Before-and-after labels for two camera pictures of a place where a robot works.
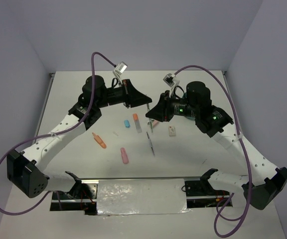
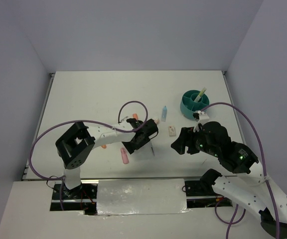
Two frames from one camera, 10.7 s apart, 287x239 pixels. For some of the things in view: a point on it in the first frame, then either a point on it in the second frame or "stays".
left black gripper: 131,97 → 131,148
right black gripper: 161,111 → 185,138
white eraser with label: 172,131 stays
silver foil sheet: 141,196 stays
